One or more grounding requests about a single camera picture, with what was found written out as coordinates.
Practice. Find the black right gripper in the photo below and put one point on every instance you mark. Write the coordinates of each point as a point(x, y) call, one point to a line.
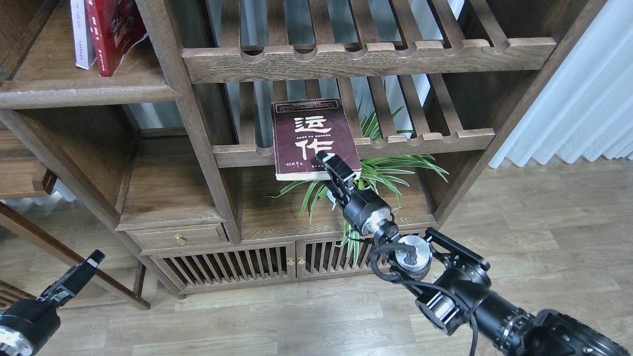
point(366, 212)

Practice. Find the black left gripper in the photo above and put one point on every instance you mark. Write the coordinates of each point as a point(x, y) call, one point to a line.
point(61, 291)

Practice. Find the dark maroon book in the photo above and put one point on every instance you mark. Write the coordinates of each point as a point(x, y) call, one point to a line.
point(303, 127)

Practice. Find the white paperback book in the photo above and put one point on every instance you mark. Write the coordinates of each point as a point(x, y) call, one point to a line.
point(82, 35)

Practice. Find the red paperback book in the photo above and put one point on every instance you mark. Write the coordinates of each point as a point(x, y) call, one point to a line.
point(116, 26)

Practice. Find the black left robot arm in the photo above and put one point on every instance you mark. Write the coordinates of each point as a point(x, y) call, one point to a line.
point(28, 324)

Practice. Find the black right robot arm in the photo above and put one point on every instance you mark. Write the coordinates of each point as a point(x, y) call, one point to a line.
point(450, 282)

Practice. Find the white plant pot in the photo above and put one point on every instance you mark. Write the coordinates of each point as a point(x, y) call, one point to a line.
point(334, 193)

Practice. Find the green spider plant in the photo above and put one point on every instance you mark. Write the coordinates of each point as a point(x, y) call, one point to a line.
point(375, 171)

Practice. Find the dark wooden bookshelf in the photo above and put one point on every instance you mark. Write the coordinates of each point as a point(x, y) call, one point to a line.
point(178, 141)

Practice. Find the brass drawer knob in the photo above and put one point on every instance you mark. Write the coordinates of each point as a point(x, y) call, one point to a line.
point(179, 239)

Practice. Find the white pleated curtain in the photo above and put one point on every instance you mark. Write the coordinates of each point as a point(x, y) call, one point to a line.
point(586, 110)

